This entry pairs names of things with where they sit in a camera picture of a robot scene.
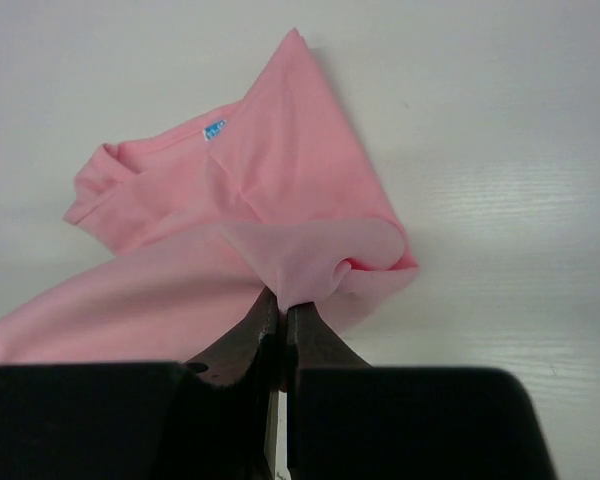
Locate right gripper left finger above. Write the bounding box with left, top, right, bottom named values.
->
left=185, top=289, right=280, bottom=479

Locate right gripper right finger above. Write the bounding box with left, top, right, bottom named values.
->
left=281, top=303, right=371, bottom=479

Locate pink t shirt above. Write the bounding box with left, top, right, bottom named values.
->
left=0, top=31, right=417, bottom=364

